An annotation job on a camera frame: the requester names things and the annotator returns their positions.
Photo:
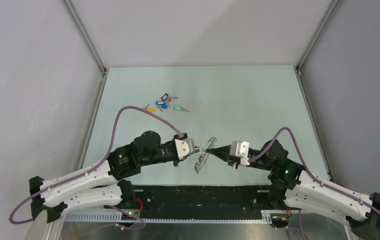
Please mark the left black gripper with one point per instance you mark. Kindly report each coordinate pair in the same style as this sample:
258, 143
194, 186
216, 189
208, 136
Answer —
176, 161

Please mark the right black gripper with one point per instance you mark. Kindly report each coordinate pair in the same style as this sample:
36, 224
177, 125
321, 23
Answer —
223, 152

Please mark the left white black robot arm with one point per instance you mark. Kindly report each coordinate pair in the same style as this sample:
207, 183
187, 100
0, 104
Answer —
105, 182

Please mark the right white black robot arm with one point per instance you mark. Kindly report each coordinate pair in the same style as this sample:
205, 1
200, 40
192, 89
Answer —
293, 187

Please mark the green tagged key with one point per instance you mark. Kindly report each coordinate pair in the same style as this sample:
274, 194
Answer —
180, 109

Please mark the yellow tagged key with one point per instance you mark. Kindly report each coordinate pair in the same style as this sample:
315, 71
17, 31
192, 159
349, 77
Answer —
148, 108

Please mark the blue tagged key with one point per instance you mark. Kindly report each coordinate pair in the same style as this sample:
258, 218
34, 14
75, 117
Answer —
162, 107
160, 102

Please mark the black tagged key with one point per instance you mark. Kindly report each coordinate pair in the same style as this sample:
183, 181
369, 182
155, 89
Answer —
167, 97

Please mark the left controller board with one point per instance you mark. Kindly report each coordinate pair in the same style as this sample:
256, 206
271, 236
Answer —
130, 216

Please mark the controller board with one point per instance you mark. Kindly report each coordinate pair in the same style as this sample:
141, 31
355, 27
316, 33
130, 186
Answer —
130, 216
280, 221

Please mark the right controller board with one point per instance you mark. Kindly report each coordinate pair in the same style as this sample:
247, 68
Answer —
280, 221

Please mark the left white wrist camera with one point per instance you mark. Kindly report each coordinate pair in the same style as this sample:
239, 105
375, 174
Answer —
185, 148

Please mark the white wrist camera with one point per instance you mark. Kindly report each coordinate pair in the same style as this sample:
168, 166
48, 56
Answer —
239, 148
185, 148

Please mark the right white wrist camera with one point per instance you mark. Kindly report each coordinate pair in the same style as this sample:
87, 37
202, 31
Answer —
239, 148

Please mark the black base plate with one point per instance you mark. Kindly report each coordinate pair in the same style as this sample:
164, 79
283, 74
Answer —
202, 200

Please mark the metal cable duct rail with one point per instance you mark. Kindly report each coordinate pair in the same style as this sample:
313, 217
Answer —
115, 217

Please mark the left aluminium frame post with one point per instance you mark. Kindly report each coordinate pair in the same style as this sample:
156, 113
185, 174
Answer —
83, 33

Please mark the aluminium frame post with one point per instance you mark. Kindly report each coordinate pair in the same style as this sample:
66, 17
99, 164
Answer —
326, 19
83, 33

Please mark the right aluminium frame post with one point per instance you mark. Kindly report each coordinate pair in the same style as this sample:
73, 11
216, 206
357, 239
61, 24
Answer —
326, 19

